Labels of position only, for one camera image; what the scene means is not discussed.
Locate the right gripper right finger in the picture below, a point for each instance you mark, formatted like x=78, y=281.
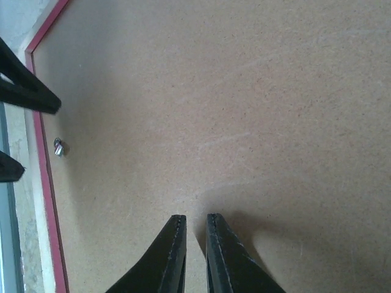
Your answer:
x=229, y=266

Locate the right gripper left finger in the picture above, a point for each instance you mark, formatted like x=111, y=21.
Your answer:
x=162, y=267

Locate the brown cardboard backing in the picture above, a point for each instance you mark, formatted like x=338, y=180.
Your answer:
x=275, y=114

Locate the aluminium mounting rail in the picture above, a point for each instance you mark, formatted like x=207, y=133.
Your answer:
x=11, y=267

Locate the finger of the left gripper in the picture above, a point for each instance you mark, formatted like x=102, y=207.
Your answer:
x=10, y=169
x=22, y=88

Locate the pink picture frame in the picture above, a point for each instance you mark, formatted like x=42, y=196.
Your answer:
x=54, y=271

